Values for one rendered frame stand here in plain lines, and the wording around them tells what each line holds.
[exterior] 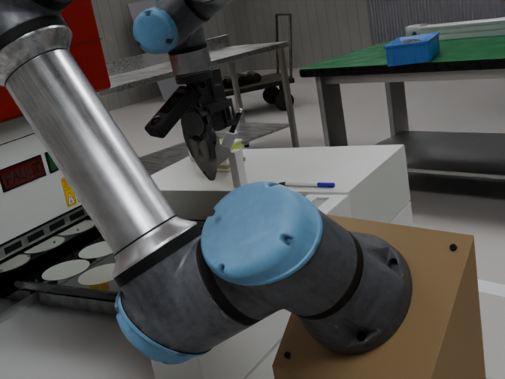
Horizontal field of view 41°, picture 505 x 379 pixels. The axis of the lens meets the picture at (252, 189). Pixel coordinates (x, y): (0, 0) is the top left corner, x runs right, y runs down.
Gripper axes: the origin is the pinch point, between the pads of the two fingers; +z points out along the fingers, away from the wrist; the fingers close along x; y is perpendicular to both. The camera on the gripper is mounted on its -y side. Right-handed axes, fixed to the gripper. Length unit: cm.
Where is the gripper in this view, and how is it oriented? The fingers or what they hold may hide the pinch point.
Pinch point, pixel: (207, 175)
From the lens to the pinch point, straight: 132.5
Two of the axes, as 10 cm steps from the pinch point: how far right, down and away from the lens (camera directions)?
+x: -6.4, -1.2, 7.6
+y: 7.5, -3.5, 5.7
